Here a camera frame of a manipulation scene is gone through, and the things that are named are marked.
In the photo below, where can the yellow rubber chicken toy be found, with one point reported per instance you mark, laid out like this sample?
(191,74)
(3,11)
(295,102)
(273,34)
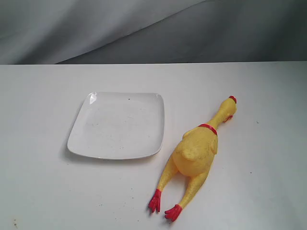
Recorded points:
(193,157)

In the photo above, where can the white square plate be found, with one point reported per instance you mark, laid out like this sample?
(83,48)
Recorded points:
(118,126)

